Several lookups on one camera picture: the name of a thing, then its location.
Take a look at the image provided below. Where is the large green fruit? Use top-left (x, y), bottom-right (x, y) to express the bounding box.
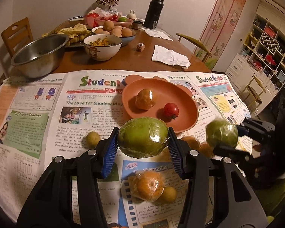
top-left (118, 117), bottom-right (169, 158)

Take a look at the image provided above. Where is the red tomato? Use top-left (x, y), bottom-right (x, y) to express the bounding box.
top-left (163, 102), bottom-right (179, 120)

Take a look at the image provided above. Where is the small orange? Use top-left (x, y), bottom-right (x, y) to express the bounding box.
top-left (199, 142), bottom-right (214, 158)

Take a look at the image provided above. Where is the green sleeve forearm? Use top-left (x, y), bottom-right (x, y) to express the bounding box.
top-left (262, 179), bottom-right (285, 224)

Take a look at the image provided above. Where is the newspaper sheet right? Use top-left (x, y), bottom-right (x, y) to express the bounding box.
top-left (166, 72), bottom-right (251, 142)

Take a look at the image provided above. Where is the newspaper sheet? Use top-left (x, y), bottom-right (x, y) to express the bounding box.
top-left (166, 72), bottom-right (251, 142)
top-left (0, 69), bottom-right (214, 228)

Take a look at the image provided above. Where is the small brown longan front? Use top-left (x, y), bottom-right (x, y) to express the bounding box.
top-left (156, 186), bottom-right (177, 204)

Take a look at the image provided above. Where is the orange plastic plate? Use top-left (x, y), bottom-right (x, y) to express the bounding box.
top-left (122, 75), bottom-right (199, 133)

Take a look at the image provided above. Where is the white shelving unit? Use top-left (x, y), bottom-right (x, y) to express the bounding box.
top-left (226, 5), bottom-right (285, 115)

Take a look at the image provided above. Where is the newspaper sheet left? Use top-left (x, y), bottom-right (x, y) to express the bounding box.
top-left (0, 69), bottom-right (214, 228)

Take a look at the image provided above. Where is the crumpled white tissue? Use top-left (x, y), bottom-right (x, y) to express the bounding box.
top-left (151, 45), bottom-right (191, 69)

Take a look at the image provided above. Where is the white ceramic food bowl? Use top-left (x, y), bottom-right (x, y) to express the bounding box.
top-left (83, 34), bottom-right (122, 61)

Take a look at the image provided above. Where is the small wrapped candy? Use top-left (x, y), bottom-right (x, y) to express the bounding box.
top-left (136, 42), bottom-right (145, 52)

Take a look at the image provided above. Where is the pink cartoon door curtain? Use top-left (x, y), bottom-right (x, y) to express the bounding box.
top-left (195, 0), bottom-right (246, 70)

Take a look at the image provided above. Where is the curved wooden chair right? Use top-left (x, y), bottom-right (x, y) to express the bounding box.
top-left (176, 33), bottom-right (211, 63)

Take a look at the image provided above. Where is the stainless steel bowl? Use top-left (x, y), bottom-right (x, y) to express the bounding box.
top-left (11, 34), bottom-right (69, 79)

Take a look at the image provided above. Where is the blue bowl of eggs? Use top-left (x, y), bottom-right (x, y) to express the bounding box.
top-left (92, 26), bottom-right (137, 47)

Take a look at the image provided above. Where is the white paper sheet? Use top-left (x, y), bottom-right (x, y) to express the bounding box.
top-left (142, 27), bottom-right (172, 41)

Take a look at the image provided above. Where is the plate of fried food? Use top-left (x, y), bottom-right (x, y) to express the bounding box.
top-left (42, 23), bottom-right (92, 47)

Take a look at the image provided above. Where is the small metal cup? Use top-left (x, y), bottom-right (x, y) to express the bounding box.
top-left (131, 20), bottom-right (143, 30)

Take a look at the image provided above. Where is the small clear glass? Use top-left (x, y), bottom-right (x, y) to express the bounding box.
top-left (153, 21), bottom-right (158, 29)

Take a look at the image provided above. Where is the pink fruit tray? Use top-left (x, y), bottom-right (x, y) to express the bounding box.
top-left (84, 12), bottom-right (134, 28)

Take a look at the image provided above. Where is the white rabbit figurine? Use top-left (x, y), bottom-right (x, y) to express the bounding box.
top-left (127, 10), bottom-right (136, 20)

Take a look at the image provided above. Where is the black thermos flask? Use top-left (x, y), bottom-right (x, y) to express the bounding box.
top-left (143, 0), bottom-right (164, 29)

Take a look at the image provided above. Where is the dried flower bouquet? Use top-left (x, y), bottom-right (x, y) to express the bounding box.
top-left (96, 0), bottom-right (119, 7)

